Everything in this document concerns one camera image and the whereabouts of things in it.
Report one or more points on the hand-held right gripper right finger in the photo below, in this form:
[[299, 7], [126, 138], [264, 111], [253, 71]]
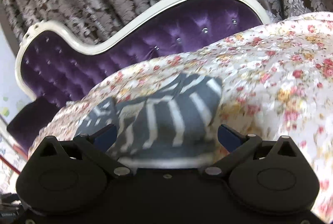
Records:
[[229, 137]]

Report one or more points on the floral blanket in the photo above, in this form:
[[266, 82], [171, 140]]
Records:
[[273, 78]]

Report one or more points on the grey white striped cardigan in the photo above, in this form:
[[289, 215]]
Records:
[[169, 114]]

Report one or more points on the white cabinet with stickers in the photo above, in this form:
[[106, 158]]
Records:
[[10, 88]]

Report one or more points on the purple tufted sofa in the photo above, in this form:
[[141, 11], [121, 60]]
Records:
[[161, 31]]

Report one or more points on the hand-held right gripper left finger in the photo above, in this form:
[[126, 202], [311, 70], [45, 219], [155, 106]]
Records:
[[105, 135]]

